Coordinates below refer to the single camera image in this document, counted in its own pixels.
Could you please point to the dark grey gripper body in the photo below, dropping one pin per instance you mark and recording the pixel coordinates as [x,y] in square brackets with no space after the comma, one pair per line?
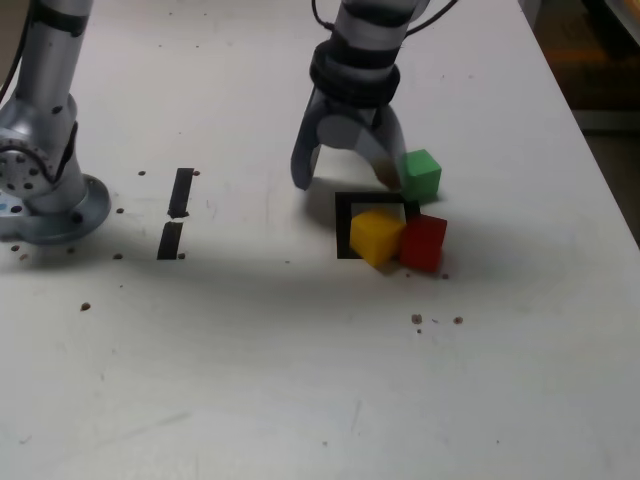
[360,112]

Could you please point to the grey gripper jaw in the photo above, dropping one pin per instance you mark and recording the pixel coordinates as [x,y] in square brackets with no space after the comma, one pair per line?
[302,155]
[385,150]

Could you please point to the green cube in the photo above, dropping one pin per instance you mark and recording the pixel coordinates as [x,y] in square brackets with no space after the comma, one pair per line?
[422,175]

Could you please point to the yellow cube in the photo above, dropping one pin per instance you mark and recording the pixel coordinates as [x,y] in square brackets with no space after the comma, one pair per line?
[375,237]

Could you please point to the red cube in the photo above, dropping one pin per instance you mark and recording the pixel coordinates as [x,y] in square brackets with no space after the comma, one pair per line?
[422,245]

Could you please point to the black tape square outline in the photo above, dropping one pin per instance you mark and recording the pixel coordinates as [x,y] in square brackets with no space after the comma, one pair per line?
[342,225]

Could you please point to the black tape strip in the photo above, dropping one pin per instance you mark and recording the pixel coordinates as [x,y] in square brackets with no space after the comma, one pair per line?
[180,192]

